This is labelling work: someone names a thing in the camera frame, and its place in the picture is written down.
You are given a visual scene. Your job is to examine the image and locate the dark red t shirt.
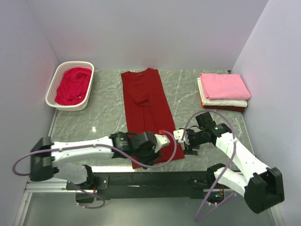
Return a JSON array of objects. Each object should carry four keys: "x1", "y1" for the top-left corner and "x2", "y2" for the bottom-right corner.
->
[{"x1": 120, "y1": 67, "x2": 185, "y2": 170}]

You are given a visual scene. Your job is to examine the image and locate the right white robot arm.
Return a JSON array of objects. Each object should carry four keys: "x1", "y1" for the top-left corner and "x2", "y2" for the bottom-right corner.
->
[{"x1": 178, "y1": 110, "x2": 285, "y2": 214}]

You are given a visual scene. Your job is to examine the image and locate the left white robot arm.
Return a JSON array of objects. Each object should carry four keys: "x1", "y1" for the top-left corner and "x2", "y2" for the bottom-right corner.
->
[{"x1": 30, "y1": 132, "x2": 170, "y2": 189}]

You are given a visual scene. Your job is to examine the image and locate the folded white t shirt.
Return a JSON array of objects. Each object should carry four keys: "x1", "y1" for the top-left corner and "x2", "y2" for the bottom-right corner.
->
[{"x1": 197, "y1": 78, "x2": 247, "y2": 108}]

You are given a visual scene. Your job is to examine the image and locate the folded pink t shirt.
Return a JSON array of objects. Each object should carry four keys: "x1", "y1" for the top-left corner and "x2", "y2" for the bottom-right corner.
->
[{"x1": 200, "y1": 73, "x2": 251, "y2": 100}]

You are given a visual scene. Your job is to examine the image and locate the white plastic laundry basket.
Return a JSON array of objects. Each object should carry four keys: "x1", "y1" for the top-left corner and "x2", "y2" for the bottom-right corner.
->
[{"x1": 45, "y1": 61, "x2": 95, "y2": 112}]

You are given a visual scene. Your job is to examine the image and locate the crimson t shirt in basket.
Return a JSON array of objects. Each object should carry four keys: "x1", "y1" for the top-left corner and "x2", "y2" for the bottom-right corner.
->
[{"x1": 55, "y1": 67, "x2": 92, "y2": 105}]

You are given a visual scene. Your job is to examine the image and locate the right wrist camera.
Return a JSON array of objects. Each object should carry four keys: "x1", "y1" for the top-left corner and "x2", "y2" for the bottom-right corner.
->
[{"x1": 173, "y1": 129, "x2": 189, "y2": 144}]

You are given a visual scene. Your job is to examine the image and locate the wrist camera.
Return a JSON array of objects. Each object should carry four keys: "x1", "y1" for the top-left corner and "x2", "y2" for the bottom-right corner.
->
[
  {"x1": 173, "y1": 129, "x2": 189, "y2": 144},
  {"x1": 154, "y1": 134, "x2": 170, "y2": 153}
]

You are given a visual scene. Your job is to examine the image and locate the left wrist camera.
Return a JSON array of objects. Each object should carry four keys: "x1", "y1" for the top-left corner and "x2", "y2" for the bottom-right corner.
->
[{"x1": 154, "y1": 134, "x2": 170, "y2": 153}]

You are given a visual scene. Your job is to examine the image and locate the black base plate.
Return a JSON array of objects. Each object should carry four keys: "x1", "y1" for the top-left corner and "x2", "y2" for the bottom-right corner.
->
[{"x1": 80, "y1": 171, "x2": 211, "y2": 200}]

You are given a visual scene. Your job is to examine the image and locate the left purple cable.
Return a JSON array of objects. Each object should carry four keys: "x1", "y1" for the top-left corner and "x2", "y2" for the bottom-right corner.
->
[{"x1": 12, "y1": 129, "x2": 178, "y2": 209}]

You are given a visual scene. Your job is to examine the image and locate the purple cable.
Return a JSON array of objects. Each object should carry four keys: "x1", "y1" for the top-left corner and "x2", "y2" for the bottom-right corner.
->
[
  {"x1": 12, "y1": 129, "x2": 178, "y2": 209},
  {"x1": 182, "y1": 110, "x2": 238, "y2": 222}
]

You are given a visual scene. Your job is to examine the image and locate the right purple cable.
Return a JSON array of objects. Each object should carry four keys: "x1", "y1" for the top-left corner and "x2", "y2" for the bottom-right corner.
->
[{"x1": 182, "y1": 110, "x2": 238, "y2": 222}]

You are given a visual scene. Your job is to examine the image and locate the aluminium rail frame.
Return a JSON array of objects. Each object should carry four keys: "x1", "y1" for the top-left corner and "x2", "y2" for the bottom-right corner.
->
[{"x1": 24, "y1": 178, "x2": 76, "y2": 193}]

